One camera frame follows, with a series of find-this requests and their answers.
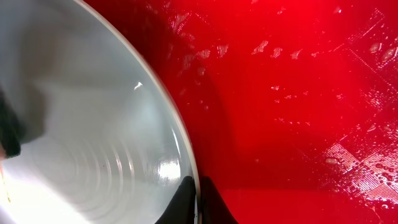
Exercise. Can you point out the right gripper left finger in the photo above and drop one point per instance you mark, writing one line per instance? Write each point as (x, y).
(181, 209)

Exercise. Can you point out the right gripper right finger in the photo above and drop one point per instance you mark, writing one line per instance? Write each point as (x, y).
(213, 207)

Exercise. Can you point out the blue plate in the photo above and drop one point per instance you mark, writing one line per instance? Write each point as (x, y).
(102, 141)

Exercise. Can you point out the red plastic tray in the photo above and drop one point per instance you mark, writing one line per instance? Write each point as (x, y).
(291, 106)

